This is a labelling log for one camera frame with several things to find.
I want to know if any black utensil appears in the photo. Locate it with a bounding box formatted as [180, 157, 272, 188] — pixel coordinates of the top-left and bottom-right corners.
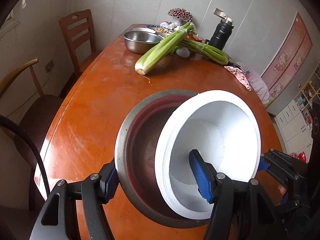
[226, 57, 241, 68]

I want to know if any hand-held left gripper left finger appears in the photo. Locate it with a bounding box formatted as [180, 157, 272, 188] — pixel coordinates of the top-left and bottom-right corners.
[29, 159, 120, 240]

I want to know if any black thermos bottle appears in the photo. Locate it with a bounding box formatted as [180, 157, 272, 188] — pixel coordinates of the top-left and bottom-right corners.
[208, 19, 235, 51]

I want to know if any dried flower bouquet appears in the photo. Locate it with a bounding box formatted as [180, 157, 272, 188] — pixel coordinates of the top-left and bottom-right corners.
[167, 8, 193, 22]

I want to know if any patterned bowl with food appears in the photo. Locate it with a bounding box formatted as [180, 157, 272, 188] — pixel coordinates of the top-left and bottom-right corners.
[146, 24, 176, 34]

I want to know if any white drawer cabinet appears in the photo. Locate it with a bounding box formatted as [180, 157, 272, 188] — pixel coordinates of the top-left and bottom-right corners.
[273, 99, 316, 151]

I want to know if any pink cloth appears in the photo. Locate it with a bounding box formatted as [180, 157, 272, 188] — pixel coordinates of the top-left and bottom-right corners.
[224, 65, 252, 92]

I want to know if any red white plastic bag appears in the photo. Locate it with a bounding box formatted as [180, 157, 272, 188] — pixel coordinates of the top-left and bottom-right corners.
[186, 33, 208, 43]

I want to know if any black cable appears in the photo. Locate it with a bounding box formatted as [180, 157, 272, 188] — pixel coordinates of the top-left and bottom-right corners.
[0, 114, 50, 198]

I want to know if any shallow steel dish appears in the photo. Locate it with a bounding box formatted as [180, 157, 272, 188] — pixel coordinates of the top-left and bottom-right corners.
[132, 27, 157, 34]

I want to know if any pink printed garment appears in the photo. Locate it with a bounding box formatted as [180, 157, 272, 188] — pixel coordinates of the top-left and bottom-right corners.
[234, 61, 271, 107]

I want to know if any fruit in white foam net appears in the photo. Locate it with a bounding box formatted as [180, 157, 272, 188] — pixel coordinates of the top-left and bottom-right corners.
[175, 47, 191, 60]

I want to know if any stainless steel basin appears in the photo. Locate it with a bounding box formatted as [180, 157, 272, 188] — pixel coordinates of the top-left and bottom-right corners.
[122, 30, 165, 54]

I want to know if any celery bunch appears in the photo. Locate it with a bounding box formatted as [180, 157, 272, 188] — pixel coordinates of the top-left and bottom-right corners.
[178, 36, 229, 66]
[134, 22, 192, 76]

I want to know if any large stainless steel bowl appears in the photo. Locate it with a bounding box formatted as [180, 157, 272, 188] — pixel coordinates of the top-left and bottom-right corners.
[114, 89, 213, 229]

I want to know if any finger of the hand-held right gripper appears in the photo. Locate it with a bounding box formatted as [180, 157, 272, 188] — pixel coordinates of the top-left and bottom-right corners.
[269, 168, 302, 206]
[259, 149, 310, 180]

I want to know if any pink cartoon cat wardrobe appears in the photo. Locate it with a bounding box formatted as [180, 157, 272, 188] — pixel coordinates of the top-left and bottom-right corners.
[260, 11, 314, 103]

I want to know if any wooden slat-back chair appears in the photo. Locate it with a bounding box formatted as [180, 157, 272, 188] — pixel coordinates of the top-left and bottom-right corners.
[58, 9, 101, 73]

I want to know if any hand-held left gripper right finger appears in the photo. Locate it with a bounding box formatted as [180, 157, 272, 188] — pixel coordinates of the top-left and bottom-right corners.
[189, 149, 288, 240]

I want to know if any white cube shelf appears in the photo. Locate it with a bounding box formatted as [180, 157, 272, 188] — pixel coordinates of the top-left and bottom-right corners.
[293, 81, 320, 131]

